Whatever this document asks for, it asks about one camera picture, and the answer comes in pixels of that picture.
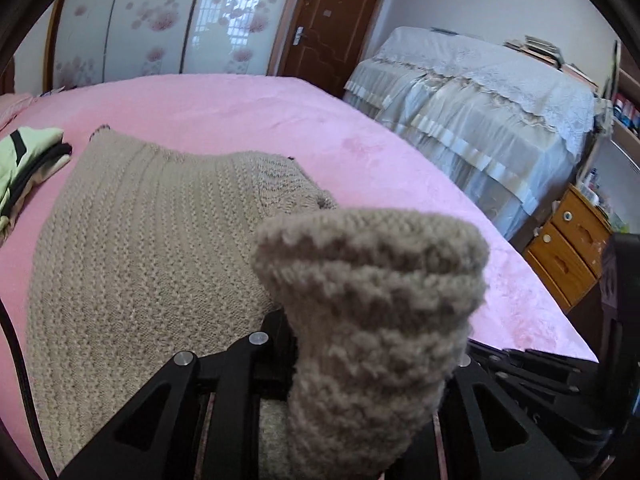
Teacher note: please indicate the furniture under white lace cover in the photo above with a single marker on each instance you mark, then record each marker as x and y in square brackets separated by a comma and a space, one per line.
[475, 110]

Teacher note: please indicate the wooden bookshelf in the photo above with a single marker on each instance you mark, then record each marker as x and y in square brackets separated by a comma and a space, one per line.
[625, 110]

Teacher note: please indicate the brown wooden door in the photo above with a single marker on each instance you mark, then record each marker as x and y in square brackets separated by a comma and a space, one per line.
[340, 20]

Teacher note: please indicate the light green black-trimmed garment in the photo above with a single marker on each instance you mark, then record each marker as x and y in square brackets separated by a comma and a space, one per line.
[25, 160]

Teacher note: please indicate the stack of books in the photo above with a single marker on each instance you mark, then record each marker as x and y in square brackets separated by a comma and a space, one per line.
[545, 52]

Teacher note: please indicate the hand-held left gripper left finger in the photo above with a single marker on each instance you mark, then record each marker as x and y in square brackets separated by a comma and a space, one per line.
[270, 360]

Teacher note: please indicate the grey knit sweater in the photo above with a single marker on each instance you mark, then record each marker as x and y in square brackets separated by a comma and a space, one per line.
[150, 220]

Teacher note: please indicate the pink bed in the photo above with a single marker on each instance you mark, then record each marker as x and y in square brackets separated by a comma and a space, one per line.
[300, 120]

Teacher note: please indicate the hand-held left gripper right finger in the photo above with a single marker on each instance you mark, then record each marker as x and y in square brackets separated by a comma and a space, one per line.
[470, 400]

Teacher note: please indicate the wooden drawer cabinet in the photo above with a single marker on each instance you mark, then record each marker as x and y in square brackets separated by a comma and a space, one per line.
[565, 255]

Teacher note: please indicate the floral sliding door wardrobe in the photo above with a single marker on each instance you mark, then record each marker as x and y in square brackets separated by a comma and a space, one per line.
[150, 20]

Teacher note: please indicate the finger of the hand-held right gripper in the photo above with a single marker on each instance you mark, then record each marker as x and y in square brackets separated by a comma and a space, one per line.
[540, 367]

